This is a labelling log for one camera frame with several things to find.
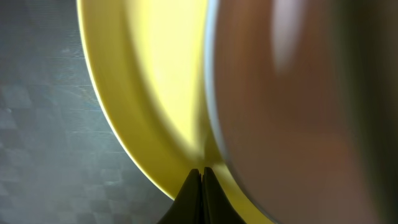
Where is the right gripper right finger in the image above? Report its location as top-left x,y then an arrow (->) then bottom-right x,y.
201,167 -> 246,224

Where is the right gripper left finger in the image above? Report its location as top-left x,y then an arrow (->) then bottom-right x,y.
158,169 -> 202,224

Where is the pink bowl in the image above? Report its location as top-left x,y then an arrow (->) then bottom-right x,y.
205,0 -> 397,223

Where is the dark brown serving tray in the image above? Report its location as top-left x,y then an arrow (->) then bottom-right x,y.
1,0 -> 172,223

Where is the yellow plate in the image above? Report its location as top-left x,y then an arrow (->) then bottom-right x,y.
77,0 -> 269,223

